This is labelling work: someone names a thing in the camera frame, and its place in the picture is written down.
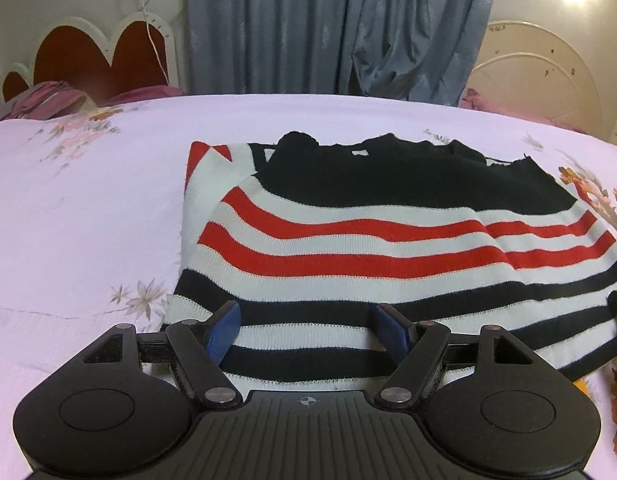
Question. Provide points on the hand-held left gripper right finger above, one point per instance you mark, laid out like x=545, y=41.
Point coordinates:
x=394, y=335

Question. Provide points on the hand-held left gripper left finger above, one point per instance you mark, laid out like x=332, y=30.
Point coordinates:
x=223, y=332

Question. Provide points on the striped knit sweater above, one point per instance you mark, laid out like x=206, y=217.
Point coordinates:
x=338, y=240

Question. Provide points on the floral pink bed sheet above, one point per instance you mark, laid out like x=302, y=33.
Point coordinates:
x=88, y=210

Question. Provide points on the pink pillow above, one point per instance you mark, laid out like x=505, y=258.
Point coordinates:
x=493, y=105
x=143, y=95

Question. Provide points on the cream round headboard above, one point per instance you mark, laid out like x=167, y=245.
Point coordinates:
x=543, y=75

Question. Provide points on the crumpled pink blanket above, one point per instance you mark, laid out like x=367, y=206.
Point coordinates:
x=43, y=100

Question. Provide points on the red heart-shaped headboard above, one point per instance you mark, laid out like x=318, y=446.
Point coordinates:
x=88, y=65

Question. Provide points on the blue-grey curtain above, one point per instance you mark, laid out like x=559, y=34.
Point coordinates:
x=313, y=25

